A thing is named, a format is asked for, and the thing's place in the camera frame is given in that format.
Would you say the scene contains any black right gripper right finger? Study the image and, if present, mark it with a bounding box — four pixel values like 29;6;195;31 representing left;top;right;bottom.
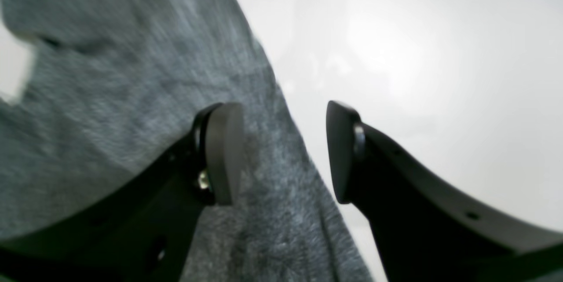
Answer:
326;100;563;282

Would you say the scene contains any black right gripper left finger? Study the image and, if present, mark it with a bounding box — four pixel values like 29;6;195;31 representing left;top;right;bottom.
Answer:
1;103;244;282

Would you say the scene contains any grey long-sleeve T-shirt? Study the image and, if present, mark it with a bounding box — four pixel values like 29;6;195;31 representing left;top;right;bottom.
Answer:
1;0;372;282

